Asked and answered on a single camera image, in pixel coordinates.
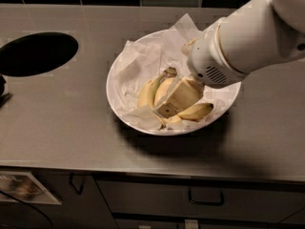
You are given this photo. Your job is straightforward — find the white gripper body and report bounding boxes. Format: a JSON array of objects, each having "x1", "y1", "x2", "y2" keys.
[{"x1": 187, "y1": 26, "x2": 247, "y2": 89}]

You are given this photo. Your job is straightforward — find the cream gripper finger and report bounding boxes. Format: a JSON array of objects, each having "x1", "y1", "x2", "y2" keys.
[
  {"x1": 153, "y1": 77, "x2": 204, "y2": 118},
  {"x1": 181, "y1": 38, "x2": 196, "y2": 56}
]

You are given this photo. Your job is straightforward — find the yellow banana bunch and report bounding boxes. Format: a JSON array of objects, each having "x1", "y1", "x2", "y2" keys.
[{"x1": 137, "y1": 67, "x2": 214, "y2": 126}]

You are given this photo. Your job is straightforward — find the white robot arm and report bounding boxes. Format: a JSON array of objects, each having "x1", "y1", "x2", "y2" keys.
[{"x1": 153, "y1": 0, "x2": 305, "y2": 117}]

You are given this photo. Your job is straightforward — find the white bowl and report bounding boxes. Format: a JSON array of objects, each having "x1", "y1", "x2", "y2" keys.
[{"x1": 105, "y1": 28, "x2": 243, "y2": 136}]

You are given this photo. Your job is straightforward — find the white crumpled paper liner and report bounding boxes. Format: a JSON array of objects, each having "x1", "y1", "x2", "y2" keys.
[{"x1": 112, "y1": 12, "x2": 234, "y2": 132}]

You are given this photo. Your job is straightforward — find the dark drawer front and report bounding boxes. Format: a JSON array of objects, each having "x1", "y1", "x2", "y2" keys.
[{"x1": 97, "y1": 180, "x2": 305, "y2": 222}]

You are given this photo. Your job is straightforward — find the round black counter opening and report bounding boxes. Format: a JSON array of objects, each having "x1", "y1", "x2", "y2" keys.
[{"x1": 0, "y1": 32, "x2": 78, "y2": 77}]

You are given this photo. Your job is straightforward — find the dark cabinet door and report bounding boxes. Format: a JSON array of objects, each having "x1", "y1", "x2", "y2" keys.
[{"x1": 0, "y1": 168, "x2": 117, "y2": 229}]

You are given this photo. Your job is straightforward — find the printed sheet on cabinet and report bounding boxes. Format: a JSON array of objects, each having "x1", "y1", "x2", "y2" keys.
[{"x1": 0, "y1": 171, "x2": 62, "y2": 205}]

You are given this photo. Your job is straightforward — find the black drawer handle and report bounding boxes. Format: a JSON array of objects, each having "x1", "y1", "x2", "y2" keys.
[{"x1": 188, "y1": 188, "x2": 224, "y2": 206}]

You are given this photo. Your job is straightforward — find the black cabinet door handle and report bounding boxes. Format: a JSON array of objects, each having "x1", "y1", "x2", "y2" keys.
[{"x1": 69, "y1": 173, "x2": 86, "y2": 196}]

